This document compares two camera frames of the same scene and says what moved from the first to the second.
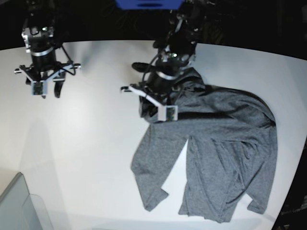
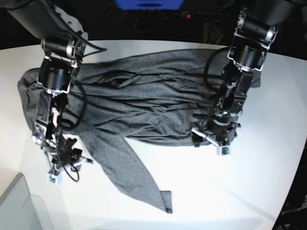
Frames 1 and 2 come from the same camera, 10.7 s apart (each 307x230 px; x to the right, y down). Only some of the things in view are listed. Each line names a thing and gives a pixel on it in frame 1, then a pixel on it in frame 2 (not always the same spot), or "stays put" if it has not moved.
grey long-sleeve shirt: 232,155 → 163,96
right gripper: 164,88 → 219,128
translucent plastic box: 20,210 stays put
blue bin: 149,5 stays put
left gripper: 44,67 → 62,153
